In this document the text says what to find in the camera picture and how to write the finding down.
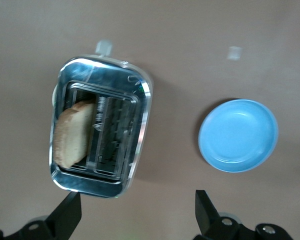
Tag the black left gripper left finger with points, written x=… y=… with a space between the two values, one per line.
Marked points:
x=67 y=212

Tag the blue plate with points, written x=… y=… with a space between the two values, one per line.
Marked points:
x=237 y=135

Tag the toasted bread slice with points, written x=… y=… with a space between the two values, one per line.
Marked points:
x=72 y=135

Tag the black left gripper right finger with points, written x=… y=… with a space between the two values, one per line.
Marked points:
x=205 y=212

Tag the beige chrome two-slot toaster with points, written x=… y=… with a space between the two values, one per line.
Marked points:
x=72 y=180

